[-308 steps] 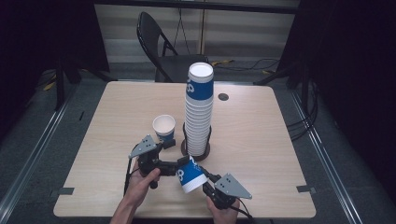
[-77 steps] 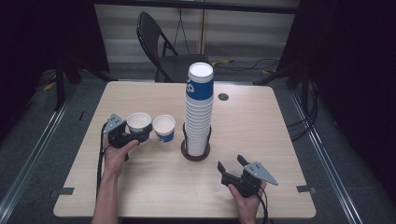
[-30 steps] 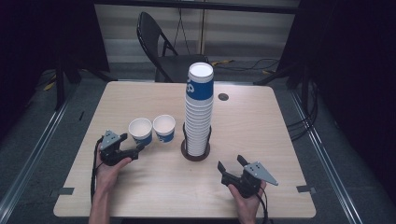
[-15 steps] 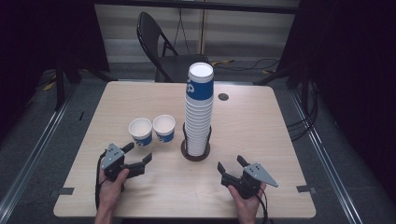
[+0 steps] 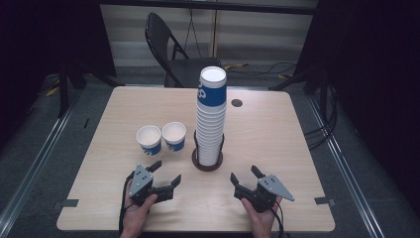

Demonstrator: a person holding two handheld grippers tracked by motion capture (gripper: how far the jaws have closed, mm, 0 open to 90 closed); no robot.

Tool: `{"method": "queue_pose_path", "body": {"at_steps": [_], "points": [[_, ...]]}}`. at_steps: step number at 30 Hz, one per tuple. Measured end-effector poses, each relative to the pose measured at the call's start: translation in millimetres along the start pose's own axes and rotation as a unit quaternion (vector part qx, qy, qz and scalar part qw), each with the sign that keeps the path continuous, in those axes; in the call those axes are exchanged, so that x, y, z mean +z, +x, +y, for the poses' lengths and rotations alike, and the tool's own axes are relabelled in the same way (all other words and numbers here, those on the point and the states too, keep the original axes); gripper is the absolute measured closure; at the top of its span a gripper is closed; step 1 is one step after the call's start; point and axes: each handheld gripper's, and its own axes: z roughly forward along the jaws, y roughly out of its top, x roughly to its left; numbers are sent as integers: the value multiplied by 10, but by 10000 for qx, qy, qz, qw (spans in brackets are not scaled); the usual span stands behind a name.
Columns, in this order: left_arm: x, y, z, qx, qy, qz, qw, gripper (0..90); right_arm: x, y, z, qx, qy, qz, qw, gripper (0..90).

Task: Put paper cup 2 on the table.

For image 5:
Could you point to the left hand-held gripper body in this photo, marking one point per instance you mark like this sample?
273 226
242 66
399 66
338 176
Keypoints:
141 181

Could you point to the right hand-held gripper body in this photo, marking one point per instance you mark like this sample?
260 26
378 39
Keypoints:
274 186

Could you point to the blue white paper cup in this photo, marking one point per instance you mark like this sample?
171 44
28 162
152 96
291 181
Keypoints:
149 136
174 132

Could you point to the stack of paper cups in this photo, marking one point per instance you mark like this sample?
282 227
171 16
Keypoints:
211 122

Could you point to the person's left hand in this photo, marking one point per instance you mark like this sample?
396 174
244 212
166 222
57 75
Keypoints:
137 219

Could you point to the person's right hand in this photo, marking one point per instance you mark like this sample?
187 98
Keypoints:
264 224

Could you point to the grey tape strip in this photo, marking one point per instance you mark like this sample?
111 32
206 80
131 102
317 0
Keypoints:
324 200
70 203

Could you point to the dark round table grommet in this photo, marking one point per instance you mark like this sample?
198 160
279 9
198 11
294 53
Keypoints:
237 102

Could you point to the black metal stand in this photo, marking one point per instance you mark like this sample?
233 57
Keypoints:
63 92
297 79

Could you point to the black folding chair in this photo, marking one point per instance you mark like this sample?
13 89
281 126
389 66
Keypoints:
161 43

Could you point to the yellow floor tape piece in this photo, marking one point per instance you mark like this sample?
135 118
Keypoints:
52 91

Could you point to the metal floor rail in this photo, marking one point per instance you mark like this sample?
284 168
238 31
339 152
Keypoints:
36 165
346 168

